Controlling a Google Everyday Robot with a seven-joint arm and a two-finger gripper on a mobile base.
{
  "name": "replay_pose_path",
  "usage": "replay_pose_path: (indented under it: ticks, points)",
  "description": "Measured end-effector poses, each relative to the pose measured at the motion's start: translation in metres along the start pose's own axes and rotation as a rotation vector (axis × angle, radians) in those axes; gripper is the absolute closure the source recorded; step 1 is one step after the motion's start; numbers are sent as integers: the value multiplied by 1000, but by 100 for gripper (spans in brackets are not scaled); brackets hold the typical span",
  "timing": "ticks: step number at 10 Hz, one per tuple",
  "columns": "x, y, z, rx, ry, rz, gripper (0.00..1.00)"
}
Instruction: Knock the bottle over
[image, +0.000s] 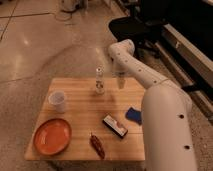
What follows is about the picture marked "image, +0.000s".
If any black rectangular box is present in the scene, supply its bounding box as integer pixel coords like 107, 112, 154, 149
103, 115, 128, 138

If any wooden folding table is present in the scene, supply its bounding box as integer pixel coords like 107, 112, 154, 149
25, 78, 145, 166

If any black office chair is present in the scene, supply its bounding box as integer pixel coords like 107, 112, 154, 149
108, 0, 171, 58

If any floor cables bundle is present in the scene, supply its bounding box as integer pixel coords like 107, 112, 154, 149
54, 0, 88, 25

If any blue sponge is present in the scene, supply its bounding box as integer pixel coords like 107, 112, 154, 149
125, 107, 142, 125

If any clear plastic bottle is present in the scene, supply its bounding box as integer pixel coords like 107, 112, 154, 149
96, 67, 104, 94

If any red chili pepper toy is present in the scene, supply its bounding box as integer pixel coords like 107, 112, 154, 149
90, 134, 105, 159

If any orange plate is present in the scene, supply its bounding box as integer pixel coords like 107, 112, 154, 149
33, 118, 72, 156

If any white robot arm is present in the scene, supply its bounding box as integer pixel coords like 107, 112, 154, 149
108, 39, 198, 171

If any translucent plastic cup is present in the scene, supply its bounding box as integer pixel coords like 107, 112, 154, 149
48, 91, 66, 113

